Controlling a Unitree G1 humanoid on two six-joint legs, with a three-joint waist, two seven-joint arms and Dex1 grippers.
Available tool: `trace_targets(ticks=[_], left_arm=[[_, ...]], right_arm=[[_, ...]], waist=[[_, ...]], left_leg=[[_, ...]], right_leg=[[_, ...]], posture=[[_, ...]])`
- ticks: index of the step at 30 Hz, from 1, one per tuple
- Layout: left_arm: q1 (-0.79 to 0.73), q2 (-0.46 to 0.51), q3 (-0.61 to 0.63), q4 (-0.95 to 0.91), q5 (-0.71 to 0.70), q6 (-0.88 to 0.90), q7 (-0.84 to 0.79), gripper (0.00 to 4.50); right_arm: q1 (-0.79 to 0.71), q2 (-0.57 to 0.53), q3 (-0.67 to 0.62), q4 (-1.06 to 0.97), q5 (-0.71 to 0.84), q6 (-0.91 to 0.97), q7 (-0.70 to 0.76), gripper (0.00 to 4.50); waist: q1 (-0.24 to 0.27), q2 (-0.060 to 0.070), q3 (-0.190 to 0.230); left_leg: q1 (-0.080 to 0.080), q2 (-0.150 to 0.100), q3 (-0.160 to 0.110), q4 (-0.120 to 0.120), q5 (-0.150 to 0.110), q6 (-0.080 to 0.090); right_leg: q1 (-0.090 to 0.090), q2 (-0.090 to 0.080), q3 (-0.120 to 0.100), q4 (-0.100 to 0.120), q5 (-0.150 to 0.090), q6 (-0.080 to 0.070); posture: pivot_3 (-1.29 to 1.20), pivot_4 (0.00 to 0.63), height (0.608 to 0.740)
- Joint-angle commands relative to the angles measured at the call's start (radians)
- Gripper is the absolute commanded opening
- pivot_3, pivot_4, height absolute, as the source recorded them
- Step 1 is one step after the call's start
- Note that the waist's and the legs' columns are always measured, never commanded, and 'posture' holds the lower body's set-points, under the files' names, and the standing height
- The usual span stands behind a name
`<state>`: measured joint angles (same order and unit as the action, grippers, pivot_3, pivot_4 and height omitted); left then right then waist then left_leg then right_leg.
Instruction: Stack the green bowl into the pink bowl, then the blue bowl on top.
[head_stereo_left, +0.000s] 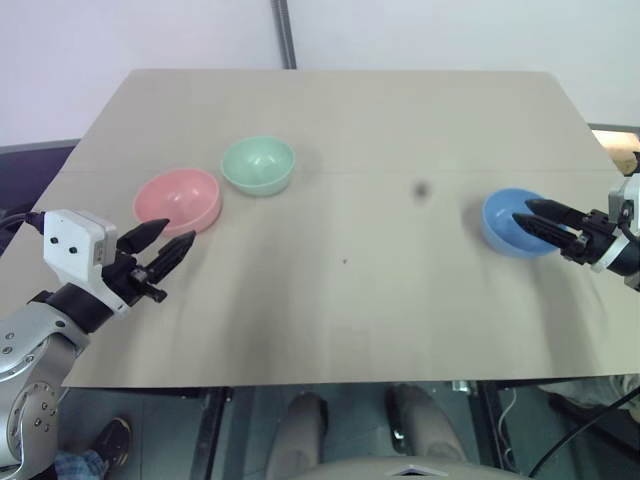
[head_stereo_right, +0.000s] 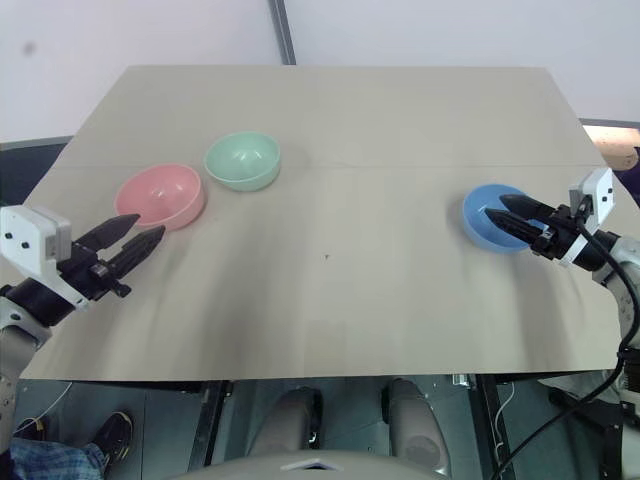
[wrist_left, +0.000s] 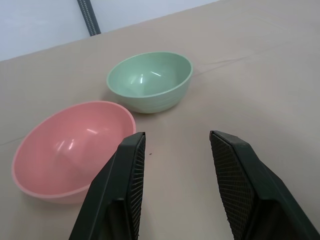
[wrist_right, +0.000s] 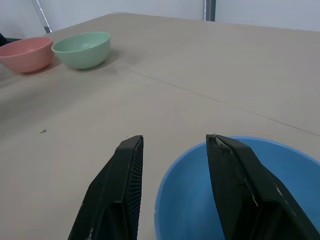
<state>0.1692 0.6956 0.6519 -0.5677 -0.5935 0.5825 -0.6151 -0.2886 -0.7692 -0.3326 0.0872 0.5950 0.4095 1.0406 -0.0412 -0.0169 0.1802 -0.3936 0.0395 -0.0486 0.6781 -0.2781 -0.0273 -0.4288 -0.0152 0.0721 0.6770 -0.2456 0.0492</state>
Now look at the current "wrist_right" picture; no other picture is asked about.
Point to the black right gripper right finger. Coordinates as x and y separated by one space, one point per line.
240 190

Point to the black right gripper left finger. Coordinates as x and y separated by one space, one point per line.
117 190

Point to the blue plastic bowl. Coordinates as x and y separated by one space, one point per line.
190 200

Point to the green plastic bowl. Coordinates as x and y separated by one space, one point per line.
82 50

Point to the red plastic bowl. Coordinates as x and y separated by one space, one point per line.
27 55

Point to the perforated grey metal upright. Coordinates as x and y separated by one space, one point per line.
208 10

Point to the black object at table edge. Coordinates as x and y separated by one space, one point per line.
5 40

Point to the slanted silver metal pole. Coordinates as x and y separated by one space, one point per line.
41 15

